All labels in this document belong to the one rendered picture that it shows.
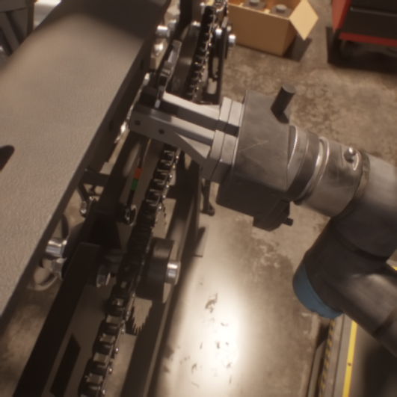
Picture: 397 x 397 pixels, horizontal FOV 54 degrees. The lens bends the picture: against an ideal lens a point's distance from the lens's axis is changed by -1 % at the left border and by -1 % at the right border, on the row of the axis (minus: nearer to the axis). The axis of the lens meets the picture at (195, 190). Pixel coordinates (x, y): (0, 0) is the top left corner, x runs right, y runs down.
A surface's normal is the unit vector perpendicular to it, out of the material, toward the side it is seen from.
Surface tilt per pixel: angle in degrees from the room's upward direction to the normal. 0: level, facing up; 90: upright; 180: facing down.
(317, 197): 81
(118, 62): 0
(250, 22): 90
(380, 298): 34
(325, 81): 0
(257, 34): 90
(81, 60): 0
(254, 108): 15
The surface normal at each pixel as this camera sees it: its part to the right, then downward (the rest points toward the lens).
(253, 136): 0.29, -0.60
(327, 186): 0.00, 0.29
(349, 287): -0.53, -0.05
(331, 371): 0.04, -0.64
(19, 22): -0.18, 0.64
